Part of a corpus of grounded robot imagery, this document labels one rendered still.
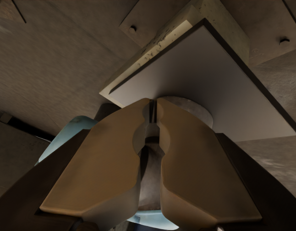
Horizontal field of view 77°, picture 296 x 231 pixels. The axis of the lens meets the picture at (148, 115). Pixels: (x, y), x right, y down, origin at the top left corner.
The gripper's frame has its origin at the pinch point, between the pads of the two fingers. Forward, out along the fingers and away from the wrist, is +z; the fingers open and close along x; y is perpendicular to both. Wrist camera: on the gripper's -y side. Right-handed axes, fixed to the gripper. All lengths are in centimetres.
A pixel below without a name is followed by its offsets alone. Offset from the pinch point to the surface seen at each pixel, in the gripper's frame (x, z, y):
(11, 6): -57, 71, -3
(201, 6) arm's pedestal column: 9.7, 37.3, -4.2
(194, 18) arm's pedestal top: 5.3, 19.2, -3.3
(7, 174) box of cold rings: -164, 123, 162
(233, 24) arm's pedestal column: 20.2, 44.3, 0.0
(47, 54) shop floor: -55, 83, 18
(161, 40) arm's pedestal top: 0.9, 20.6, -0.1
